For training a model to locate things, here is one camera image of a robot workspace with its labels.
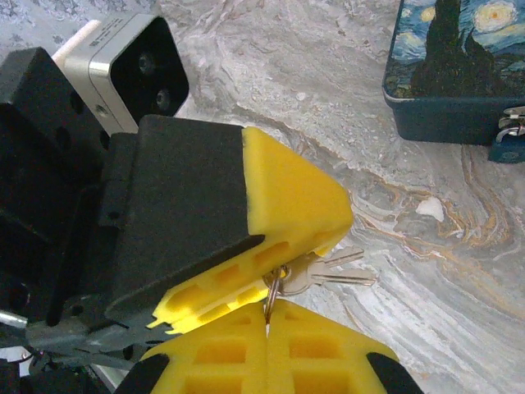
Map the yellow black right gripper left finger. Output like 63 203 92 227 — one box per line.
116 302 269 394

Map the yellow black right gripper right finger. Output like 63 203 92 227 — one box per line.
266 298 424 394

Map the metal key ring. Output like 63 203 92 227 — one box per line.
262 264 290 328

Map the silver key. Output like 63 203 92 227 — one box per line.
278 262 377 297
286 245 365 280

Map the blue padlock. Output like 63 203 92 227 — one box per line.
486 125 525 165

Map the blue patterned card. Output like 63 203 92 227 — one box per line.
381 0 525 145

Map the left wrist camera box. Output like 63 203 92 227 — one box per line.
52 14 190 135

